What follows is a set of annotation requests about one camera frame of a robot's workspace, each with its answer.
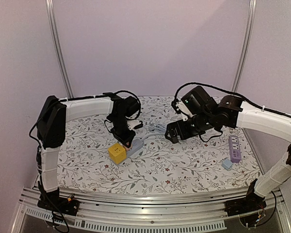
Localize yellow cube socket adapter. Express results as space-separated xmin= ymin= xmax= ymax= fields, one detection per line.
xmin=108 ymin=143 xmax=127 ymax=165

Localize aluminium frame post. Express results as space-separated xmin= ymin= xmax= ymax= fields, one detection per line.
xmin=45 ymin=0 xmax=74 ymax=98
xmin=232 ymin=0 xmax=257 ymax=92

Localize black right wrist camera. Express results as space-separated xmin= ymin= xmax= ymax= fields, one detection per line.
xmin=171 ymin=85 xmax=218 ymax=121

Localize floral patterned table mat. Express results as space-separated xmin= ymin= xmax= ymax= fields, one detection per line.
xmin=57 ymin=96 xmax=261 ymax=196

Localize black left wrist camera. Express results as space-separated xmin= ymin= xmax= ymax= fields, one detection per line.
xmin=124 ymin=96 xmax=143 ymax=130

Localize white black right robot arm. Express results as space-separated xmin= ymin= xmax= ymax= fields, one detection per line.
xmin=165 ymin=82 xmax=291 ymax=212

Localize aluminium front rail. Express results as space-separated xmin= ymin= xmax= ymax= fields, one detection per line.
xmin=13 ymin=188 xmax=291 ymax=233

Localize blue power strip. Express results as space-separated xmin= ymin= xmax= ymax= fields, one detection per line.
xmin=126 ymin=139 xmax=144 ymax=157

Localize purple power strip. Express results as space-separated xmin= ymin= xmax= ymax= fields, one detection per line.
xmin=228 ymin=135 xmax=242 ymax=163

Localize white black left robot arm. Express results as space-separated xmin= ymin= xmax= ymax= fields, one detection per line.
xmin=29 ymin=91 xmax=143 ymax=211

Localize light blue plug adapter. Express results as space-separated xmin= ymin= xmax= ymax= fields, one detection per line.
xmin=221 ymin=158 xmax=233 ymax=170

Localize right aluminium frame post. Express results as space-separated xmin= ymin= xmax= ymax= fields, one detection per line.
xmin=232 ymin=0 xmax=257 ymax=92

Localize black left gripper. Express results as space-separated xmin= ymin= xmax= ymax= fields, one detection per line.
xmin=110 ymin=115 xmax=136 ymax=148

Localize left aluminium frame post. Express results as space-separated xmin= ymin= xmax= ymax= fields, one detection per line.
xmin=45 ymin=0 xmax=74 ymax=98

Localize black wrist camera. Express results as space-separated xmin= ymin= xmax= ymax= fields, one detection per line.
xmin=124 ymin=96 xmax=143 ymax=130
xmin=171 ymin=85 xmax=218 ymax=121

